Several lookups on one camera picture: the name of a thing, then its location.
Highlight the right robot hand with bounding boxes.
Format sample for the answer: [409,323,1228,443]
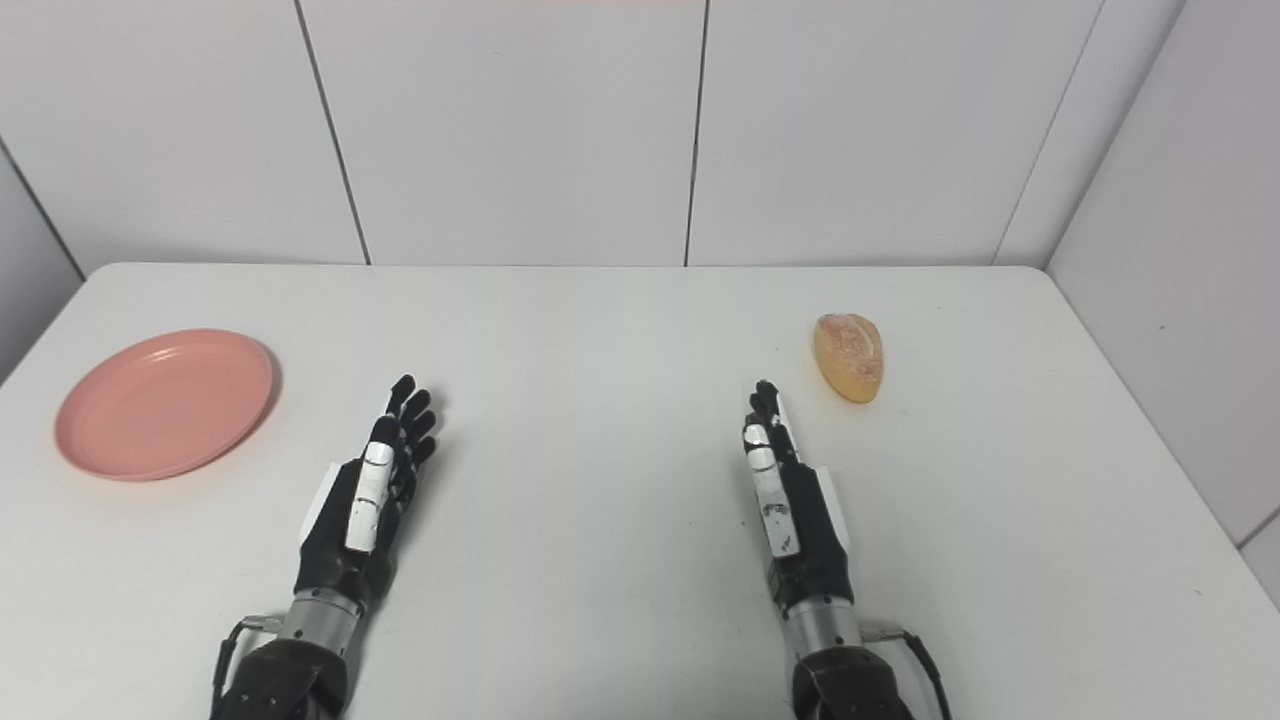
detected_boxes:
[742,379,857,611]

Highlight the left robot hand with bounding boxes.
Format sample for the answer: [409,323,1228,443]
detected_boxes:
[294,375,439,610]

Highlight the bread roll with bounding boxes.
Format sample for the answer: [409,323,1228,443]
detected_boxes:
[812,313,885,405]

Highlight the pink plate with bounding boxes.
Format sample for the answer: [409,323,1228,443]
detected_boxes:
[55,329,276,483]

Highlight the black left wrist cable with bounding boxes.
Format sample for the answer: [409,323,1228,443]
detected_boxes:
[208,616,285,719]

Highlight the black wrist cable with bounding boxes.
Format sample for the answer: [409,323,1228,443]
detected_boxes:
[864,620,953,720]
[208,616,285,719]

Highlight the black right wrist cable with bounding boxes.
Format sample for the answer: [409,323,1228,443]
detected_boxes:
[864,620,953,720]

